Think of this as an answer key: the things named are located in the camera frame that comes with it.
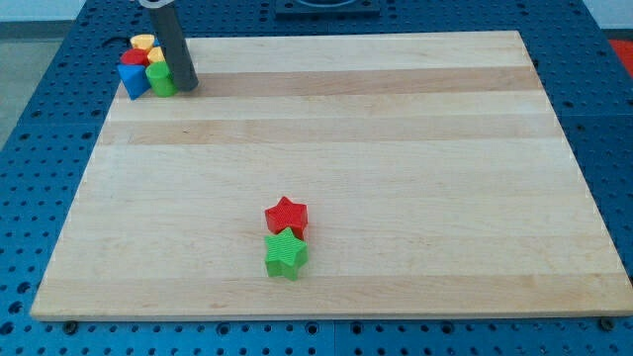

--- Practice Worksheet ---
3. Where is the green cylinder block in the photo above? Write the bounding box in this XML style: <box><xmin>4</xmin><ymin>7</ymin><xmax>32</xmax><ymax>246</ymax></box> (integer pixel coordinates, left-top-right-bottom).
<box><xmin>145</xmin><ymin>61</ymin><xmax>178</xmax><ymax>97</ymax></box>

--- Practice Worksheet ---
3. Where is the red cylinder block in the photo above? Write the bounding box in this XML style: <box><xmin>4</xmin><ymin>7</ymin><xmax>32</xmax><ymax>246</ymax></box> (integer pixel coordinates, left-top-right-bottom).
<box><xmin>120</xmin><ymin>48</ymin><xmax>149</xmax><ymax>67</ymax></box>

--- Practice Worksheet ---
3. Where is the yellow heart block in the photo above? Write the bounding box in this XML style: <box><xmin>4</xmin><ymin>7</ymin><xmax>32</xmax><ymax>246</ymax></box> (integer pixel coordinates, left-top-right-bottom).
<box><xmin>130</xmin><ymin>34</ymin><xmax>155</xmax><ymax>51</ymax></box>

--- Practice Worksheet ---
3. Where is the green star block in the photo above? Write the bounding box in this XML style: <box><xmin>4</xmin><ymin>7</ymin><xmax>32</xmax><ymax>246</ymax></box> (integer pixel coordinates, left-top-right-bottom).
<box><xmin>264</xmin><ymin>227</ymin><xmax>309</xmax><ymax>281</ymax></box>

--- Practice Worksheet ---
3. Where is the yellow block behind rod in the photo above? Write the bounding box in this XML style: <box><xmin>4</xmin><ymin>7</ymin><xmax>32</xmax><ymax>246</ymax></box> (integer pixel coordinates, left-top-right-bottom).
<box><xmin>147</xmin><ymin>46</ymin><xmax>165</xmax><ymax>64</ymax></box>

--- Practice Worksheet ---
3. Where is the blue triangle block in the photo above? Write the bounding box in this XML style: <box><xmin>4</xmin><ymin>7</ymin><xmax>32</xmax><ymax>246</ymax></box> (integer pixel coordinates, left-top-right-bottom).
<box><xmin>117</xmin><ymin>64</ymin><xmax>150</xmax><ymax>100</ymax></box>

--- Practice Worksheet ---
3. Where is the blue perforated table plate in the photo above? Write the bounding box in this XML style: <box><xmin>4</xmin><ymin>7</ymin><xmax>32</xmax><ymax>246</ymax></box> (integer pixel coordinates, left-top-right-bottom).
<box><xmin>1</xmin><ymin>0</ymin><xmax>632</xmax><ymax>355</ymax></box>

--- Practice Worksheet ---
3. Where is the red star block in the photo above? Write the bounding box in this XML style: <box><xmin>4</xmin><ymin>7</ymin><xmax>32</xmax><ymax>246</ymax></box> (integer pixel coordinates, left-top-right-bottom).
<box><xmin>264</xmin><ymin>197</ymin><xmax>309</xmax><ymax>240</ymax></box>

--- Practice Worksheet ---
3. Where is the grey cylindrical pointer rod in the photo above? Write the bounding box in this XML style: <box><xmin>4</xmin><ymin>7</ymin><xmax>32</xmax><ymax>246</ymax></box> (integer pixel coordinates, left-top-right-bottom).
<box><xmin>139</xmin><ymin>0</ymin><xmax>199</xmax><ymax>92</ymax></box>

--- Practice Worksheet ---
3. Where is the light wooden board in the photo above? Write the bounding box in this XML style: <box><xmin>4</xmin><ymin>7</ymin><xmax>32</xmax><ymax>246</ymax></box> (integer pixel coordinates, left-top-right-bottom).
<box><xmin>31</xmin><ymin>31</ymin><xmax>632</xmax><ymax>321</ymax></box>

